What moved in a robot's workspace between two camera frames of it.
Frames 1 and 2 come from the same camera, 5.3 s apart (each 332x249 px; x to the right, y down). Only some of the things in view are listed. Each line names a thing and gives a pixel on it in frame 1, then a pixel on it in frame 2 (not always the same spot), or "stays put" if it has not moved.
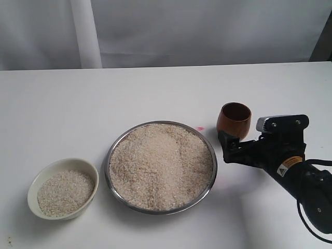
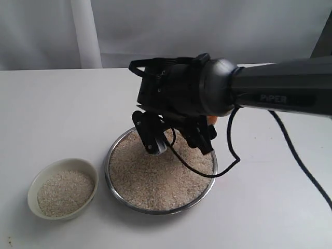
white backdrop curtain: (52, 34) stays put
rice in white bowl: (65, 192) stays put
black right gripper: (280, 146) -> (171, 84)
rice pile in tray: (161, 167) stays put
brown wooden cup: (234, 118) -> (211, 120)
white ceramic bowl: (63, 189) stays put
